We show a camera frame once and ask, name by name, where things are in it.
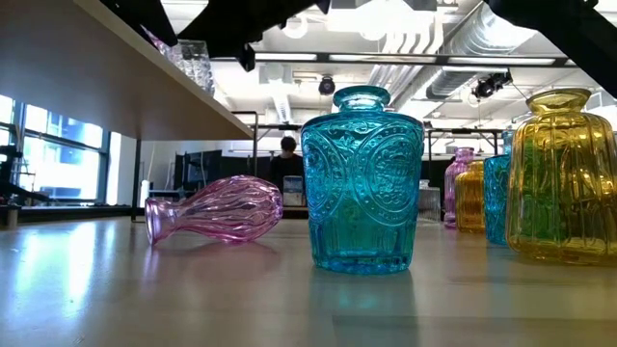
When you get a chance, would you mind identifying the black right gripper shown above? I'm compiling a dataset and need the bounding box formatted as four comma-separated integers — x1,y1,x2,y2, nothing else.
177,0,332,59

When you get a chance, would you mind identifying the pink ribbed flared-neck vase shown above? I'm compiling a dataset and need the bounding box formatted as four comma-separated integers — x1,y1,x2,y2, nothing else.
141,24,171,55

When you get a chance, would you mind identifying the small clear square vase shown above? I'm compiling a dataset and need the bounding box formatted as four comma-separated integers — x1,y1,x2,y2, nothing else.
166,40,217,96

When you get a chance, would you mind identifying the pink wavy-ribbed bulb vase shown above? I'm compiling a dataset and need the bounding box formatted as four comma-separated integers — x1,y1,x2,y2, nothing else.
144,173,284,247

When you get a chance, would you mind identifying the teal embossed medallion vase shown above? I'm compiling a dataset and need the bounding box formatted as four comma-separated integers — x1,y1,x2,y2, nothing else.
301,85,426,277

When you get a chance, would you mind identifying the tall teal diamond-pattern vase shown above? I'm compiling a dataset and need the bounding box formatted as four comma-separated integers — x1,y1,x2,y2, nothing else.
483,128,516,248

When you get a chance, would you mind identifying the light wooden board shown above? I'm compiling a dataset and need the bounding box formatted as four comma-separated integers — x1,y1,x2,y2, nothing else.
0,0,259,226

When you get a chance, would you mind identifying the black monitor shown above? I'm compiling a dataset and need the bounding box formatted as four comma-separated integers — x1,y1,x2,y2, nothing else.
173,148,224,194

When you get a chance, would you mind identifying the person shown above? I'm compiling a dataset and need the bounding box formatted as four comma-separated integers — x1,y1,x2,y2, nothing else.
267,136,306,194

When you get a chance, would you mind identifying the large bright window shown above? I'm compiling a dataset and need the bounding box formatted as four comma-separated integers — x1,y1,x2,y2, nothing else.
0,93,122,206

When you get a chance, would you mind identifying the black overhead crossbar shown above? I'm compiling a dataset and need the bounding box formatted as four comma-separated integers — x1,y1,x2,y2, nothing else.
206,50,579,68

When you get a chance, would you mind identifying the blue and white box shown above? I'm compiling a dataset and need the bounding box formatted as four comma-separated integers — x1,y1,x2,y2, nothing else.
282,174,305,207

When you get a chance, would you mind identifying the black ceiling spotlight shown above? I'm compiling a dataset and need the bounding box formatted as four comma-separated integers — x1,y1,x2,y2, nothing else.
471,70,514,100

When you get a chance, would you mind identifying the pink ribbed bottle vase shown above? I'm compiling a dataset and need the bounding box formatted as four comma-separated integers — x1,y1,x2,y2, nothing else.
443,147,476,229

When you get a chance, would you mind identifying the small yellow ribbed vase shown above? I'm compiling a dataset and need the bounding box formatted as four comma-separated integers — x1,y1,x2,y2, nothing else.
454,160,487,235

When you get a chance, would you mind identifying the large yellow ribbed vase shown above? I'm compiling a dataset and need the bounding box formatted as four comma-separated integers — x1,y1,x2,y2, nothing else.
504,88,617,267

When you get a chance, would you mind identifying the silver ventilation duct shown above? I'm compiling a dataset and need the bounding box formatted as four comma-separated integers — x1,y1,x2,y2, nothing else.
426,2,539,100

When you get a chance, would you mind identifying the black background table frame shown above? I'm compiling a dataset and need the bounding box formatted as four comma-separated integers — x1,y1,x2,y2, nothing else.
423,126,505,158

